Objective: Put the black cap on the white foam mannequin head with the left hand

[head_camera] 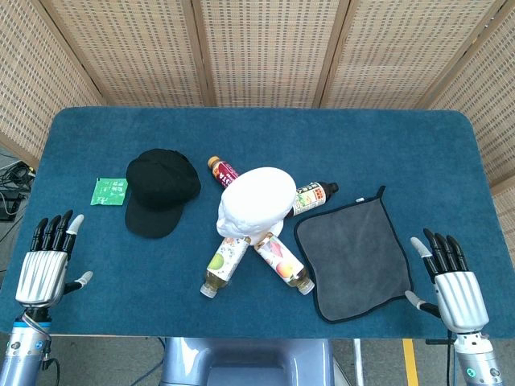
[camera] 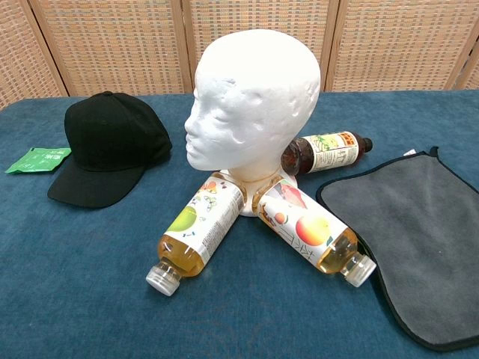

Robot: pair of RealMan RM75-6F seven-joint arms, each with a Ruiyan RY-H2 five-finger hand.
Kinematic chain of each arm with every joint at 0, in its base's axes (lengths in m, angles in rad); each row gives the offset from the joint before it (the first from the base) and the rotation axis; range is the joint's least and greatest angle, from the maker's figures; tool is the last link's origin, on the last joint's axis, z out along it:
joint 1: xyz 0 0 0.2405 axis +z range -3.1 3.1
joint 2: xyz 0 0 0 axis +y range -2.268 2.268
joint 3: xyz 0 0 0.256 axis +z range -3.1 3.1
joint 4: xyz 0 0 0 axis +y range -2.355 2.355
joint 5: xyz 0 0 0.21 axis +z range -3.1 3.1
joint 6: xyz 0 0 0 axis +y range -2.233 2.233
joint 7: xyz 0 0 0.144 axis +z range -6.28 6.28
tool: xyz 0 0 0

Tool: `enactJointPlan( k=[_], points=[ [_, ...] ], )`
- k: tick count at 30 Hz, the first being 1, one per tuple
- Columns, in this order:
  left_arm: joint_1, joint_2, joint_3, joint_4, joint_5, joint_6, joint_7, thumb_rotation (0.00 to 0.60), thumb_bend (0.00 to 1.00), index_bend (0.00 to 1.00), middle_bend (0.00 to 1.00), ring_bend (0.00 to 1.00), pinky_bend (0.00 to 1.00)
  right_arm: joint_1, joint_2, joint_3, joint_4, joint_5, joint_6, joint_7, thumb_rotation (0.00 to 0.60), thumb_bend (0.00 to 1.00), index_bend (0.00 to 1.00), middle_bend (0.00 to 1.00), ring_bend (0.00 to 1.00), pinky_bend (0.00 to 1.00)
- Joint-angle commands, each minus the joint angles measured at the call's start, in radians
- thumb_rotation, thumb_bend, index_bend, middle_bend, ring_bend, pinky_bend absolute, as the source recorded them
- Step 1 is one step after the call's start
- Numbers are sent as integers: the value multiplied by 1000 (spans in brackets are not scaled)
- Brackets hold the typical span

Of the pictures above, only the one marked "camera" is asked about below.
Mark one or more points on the white head bust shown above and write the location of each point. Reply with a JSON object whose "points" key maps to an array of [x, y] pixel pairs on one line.
{"points": [[254, 93]]}

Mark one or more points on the green tea packet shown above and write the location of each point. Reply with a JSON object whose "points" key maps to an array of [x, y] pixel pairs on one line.
{"points": [[33, 161]]}

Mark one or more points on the grey microfibre cloth black trim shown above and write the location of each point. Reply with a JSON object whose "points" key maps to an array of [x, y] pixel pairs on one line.
{"points": [[411, 243]]}

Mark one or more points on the peach label drink bottle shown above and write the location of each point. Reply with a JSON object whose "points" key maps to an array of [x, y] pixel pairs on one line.
{"points": [[307, 224]]}

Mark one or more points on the blue velvet tablecloth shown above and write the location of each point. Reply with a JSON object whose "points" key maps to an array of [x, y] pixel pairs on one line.
{"points": [[93, 280]]}

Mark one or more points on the black baseball cap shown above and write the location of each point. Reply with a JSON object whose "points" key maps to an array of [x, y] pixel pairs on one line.
{"points": [[108, 131]]}

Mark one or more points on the woven rattan folding screen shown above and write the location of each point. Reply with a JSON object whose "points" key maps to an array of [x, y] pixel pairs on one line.
{"points": [[112, 45]]}

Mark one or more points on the green apple label drink bottle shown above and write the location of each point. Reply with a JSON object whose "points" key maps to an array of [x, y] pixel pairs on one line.
{"points": [[202, 220]]}

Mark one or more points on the dark tea bottle black cap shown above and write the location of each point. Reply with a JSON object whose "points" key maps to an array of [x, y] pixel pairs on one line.
{"points": [[329, 149]]}

